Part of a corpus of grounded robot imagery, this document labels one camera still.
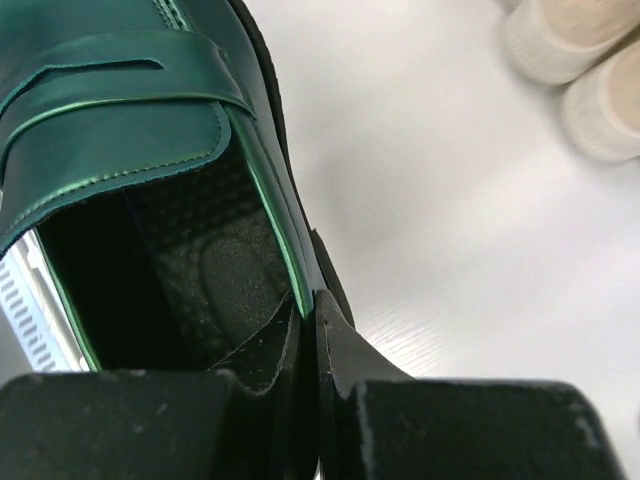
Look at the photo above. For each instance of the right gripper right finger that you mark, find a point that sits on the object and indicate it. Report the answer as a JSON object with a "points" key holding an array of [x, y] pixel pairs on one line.
{"points": [[377, 422]]}

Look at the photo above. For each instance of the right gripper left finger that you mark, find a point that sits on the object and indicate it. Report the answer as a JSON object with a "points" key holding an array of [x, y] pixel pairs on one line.
{"points": [[248, 417]]}

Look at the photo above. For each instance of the green pointed shoe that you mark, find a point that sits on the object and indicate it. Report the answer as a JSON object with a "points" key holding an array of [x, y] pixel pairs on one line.
{"points": [[144, 149]]}

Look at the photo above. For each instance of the slotted cable duct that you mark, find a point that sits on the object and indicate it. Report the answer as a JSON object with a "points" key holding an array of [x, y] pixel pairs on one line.
{"points": [[37, 313]]}

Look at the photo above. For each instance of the beige lace sneaker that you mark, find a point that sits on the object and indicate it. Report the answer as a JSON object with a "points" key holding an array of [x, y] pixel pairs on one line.
{"points": [[554, 42], [600, 110]]}

